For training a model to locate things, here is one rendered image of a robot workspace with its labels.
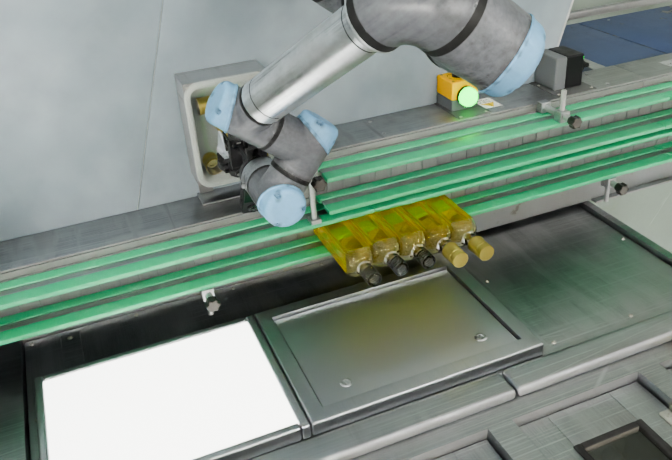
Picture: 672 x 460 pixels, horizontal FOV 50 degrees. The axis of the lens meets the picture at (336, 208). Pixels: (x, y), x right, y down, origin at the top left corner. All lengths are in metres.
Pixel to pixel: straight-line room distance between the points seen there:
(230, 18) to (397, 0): 0.66
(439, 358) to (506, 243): 0.49
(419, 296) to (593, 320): 0.35
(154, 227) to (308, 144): 0.45
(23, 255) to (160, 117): 0.38
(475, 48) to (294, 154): 0.40
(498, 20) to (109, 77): 0.82
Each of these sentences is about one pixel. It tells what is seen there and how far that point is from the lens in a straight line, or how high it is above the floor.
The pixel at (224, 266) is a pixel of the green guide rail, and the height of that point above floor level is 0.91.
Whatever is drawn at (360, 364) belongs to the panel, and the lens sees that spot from 1.38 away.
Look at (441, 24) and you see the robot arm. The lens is 0.90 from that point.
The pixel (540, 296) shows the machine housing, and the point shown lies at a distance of 1.63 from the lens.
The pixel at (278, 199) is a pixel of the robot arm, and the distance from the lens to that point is 1.20.
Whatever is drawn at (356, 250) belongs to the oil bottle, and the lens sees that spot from 1.42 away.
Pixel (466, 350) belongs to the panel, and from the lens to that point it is 1.41.
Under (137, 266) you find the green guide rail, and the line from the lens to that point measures 1.44.
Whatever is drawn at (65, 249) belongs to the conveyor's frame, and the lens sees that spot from 1.51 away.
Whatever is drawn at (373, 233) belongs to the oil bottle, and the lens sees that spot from 1.46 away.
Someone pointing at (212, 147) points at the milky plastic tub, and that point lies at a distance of 1.56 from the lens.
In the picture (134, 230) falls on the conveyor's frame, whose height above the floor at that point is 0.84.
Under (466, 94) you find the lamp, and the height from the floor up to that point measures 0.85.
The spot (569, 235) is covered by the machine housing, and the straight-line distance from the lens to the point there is 1.85.
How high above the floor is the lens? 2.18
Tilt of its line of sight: 55 degrees down
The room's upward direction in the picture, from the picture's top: 138 degrees clockwise
